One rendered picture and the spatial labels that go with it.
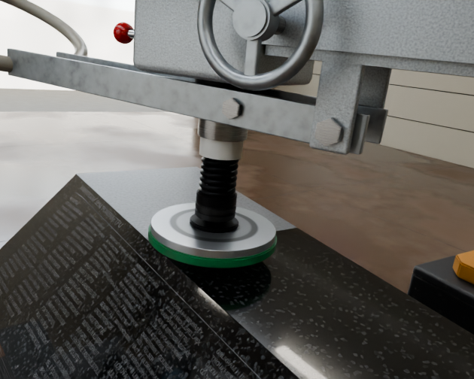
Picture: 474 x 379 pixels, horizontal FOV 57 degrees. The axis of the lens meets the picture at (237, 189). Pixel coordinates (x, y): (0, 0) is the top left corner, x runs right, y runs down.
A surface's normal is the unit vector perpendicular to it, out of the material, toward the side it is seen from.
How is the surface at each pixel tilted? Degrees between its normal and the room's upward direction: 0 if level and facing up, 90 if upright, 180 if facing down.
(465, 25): 90
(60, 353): 45
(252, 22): 90
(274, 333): 0
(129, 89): 90
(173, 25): 90
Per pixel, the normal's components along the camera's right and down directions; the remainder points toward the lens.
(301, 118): -0.49, 0.21
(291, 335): 0.11, -0.95
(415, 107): -0.77, 0.11
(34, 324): -0.50, -0.61
